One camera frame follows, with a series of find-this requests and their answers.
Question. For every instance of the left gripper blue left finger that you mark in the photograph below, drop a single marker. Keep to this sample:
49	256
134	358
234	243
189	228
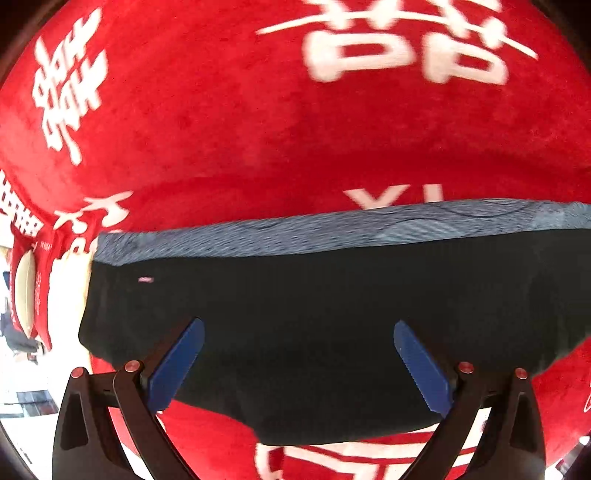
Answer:
86	444

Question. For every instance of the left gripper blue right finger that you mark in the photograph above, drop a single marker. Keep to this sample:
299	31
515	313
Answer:
512	443

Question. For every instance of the black pants grey waistband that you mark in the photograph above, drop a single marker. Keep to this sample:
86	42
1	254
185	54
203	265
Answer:
299	312

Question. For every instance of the cream pillow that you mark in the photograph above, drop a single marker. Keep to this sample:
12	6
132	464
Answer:
24	292

